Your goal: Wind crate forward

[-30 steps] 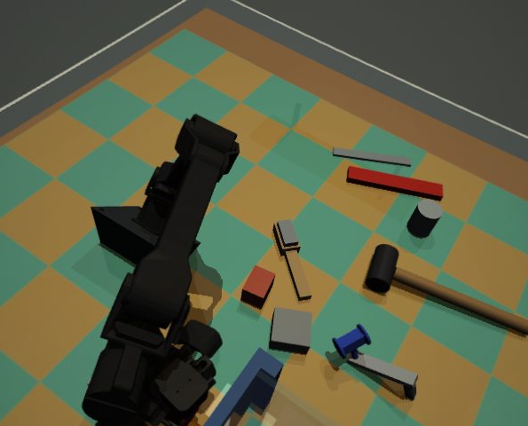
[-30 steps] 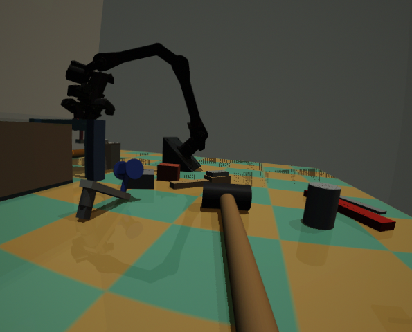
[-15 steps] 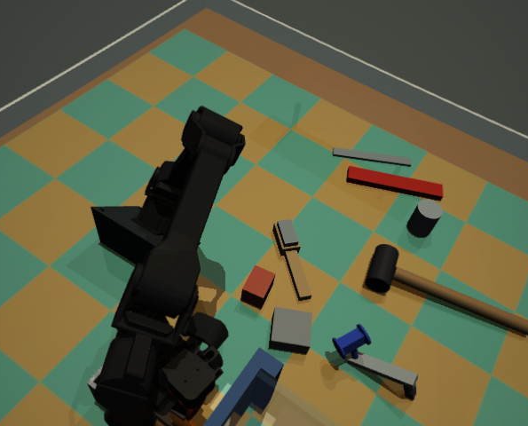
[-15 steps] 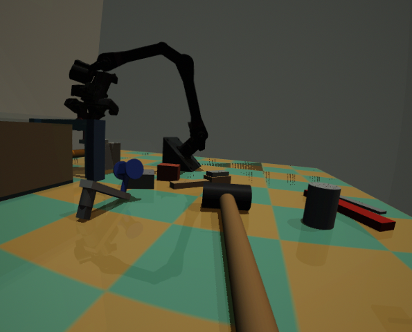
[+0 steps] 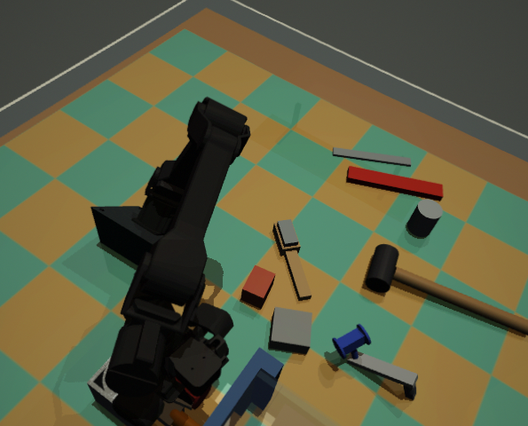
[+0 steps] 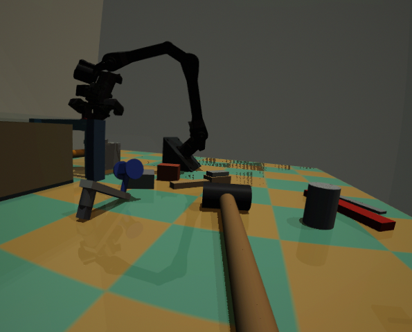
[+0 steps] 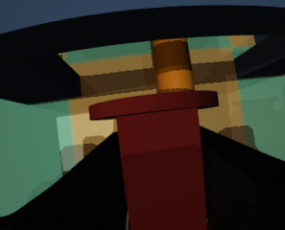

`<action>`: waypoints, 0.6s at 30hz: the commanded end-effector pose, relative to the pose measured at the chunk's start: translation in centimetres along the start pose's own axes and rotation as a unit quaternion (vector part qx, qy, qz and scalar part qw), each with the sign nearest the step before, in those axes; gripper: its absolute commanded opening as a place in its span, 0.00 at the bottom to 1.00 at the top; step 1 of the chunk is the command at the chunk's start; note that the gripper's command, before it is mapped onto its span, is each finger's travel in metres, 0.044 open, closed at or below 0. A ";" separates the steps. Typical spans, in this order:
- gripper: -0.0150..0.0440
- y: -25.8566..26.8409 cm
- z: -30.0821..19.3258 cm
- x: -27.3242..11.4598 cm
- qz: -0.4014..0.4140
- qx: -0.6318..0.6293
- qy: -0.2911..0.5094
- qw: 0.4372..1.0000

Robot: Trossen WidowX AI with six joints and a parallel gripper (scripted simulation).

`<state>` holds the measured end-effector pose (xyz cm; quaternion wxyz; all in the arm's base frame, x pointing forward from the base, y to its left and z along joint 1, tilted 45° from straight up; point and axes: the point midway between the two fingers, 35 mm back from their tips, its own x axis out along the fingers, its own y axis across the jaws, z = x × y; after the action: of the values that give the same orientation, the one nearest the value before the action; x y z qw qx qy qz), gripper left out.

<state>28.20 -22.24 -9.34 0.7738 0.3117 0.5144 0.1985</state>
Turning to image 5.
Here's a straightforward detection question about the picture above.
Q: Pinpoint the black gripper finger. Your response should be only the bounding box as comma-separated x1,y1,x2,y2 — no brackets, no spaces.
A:
159,382,193,405

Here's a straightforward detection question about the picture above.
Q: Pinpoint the grey cylinder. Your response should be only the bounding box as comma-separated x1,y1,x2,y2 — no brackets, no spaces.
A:
407,199,443,237

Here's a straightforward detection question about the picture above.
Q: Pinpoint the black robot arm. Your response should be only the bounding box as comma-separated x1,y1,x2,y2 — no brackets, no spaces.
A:
105,97,251,398

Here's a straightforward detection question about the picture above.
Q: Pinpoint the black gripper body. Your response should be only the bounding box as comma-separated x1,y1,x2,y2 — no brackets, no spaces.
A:
113,303,233,426

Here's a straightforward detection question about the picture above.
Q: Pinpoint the black mallet with brown handle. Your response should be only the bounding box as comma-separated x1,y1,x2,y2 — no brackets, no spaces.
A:
365,244,528,335

